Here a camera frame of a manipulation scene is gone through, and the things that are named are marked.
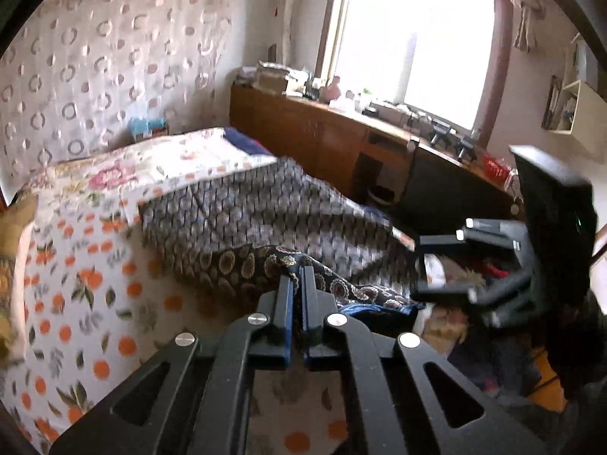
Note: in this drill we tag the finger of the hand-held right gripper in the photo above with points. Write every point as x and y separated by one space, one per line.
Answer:
493 234
502 301

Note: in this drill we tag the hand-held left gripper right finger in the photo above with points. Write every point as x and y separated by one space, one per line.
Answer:
309 322

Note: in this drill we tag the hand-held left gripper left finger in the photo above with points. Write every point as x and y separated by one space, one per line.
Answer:
286 322

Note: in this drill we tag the dark floral garment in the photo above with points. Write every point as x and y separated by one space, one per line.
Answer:
246 260

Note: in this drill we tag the grey patterned garment blue trim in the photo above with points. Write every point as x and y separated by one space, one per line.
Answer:
237 213

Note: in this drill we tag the pile of mixed clothes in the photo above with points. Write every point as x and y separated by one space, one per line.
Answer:
474 341

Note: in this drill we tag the black panel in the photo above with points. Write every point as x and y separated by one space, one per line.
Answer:
445 185

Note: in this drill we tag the black device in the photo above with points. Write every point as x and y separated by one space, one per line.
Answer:
440 131
464 146

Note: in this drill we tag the dark waste bin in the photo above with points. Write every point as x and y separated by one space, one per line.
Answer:
381 195

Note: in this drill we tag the navy blue blanket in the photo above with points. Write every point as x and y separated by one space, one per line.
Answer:
244 142

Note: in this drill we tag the long wooden cabinet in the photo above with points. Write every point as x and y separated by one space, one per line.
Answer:
294 128

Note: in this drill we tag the floral printed bedsheet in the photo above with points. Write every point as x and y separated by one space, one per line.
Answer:
85 294

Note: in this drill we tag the window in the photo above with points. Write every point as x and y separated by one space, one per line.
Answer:
412 42

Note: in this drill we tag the pink figurine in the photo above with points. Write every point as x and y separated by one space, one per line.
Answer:
334 89

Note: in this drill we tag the knotted beige curtain tieback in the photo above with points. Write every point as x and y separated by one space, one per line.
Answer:
525 14

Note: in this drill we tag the light blue box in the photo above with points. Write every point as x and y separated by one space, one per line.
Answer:
142 128

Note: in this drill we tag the stack of papers and boxes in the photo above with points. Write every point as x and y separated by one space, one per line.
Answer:
272 76

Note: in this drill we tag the yellow pillow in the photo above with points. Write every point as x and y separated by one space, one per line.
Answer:
12 256

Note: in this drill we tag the beige window curtain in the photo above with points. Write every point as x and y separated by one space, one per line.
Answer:
289 9

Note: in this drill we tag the white wall shelf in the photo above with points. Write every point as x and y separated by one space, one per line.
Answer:
585 104

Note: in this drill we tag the circle-patterned white wall curtain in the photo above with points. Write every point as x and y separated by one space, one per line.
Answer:
95 57

